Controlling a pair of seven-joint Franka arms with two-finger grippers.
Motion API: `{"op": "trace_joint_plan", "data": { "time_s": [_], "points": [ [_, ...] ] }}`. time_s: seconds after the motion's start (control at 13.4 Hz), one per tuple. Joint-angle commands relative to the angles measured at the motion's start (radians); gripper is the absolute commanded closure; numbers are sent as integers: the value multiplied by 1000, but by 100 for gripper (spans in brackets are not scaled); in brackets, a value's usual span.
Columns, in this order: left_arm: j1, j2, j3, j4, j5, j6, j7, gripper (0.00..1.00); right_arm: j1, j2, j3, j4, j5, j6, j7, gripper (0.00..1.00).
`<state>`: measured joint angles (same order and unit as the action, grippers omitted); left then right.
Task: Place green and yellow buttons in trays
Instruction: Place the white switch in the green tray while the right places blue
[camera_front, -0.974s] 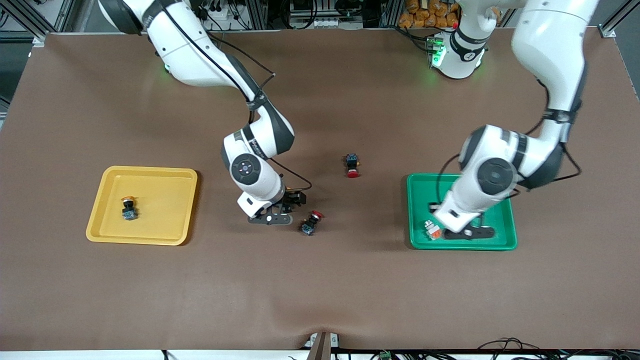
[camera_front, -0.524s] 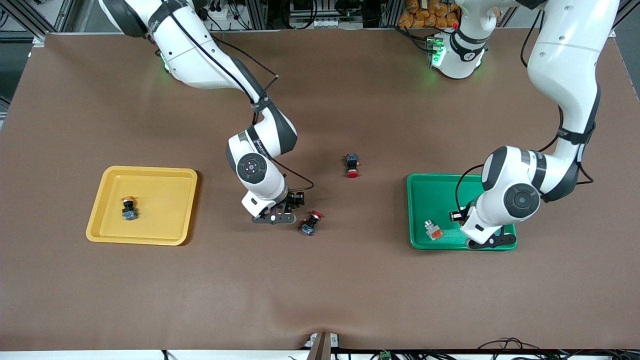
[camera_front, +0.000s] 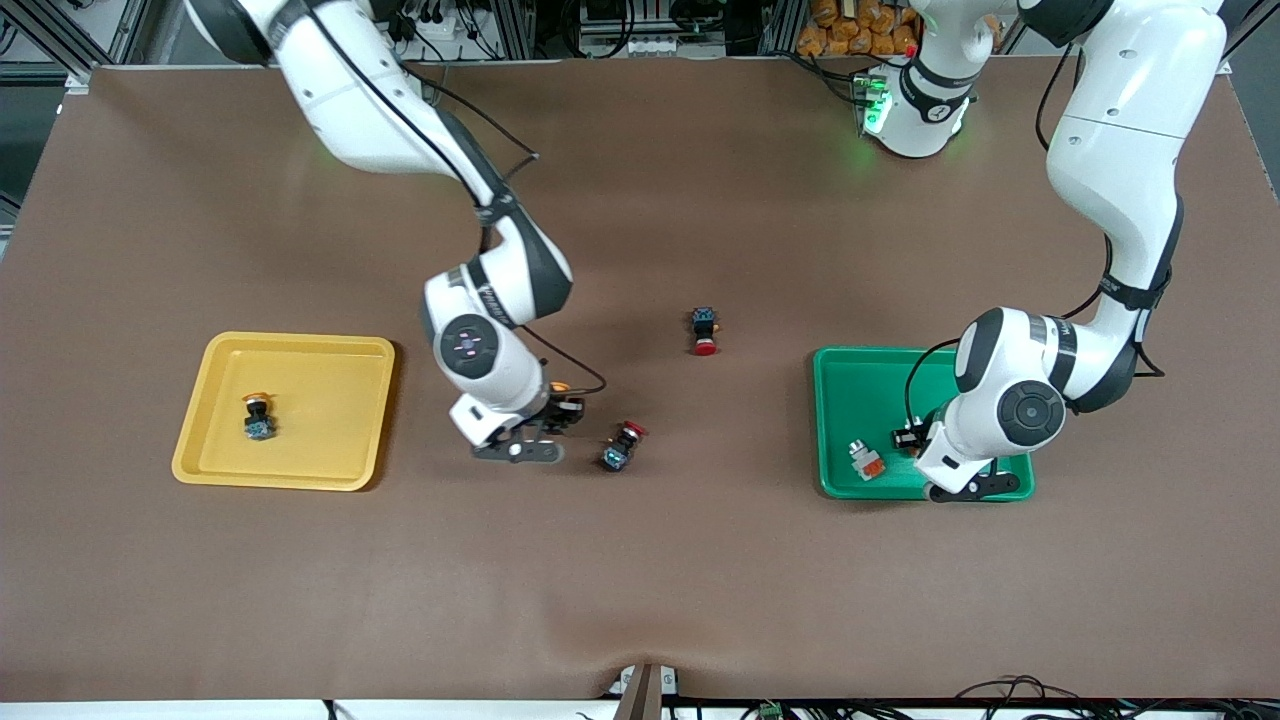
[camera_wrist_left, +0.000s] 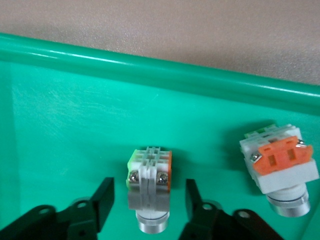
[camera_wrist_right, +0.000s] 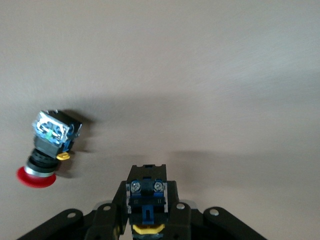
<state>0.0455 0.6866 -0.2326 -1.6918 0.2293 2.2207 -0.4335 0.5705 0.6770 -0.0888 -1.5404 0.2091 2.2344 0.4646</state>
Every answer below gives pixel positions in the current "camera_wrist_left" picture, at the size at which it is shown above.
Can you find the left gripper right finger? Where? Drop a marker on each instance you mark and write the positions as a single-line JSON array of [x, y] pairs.
[[225, 225]]

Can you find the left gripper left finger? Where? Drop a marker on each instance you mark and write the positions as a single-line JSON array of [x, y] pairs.
[[62, 222]]

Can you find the green button white block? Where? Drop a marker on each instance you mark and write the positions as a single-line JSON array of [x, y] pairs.
[[148, 195]]

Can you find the green plastic tray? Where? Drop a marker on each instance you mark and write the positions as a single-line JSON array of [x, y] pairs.
[[75, 120]]

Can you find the green button orange cover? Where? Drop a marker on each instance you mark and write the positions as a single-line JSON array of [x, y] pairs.
[[282, 175]]

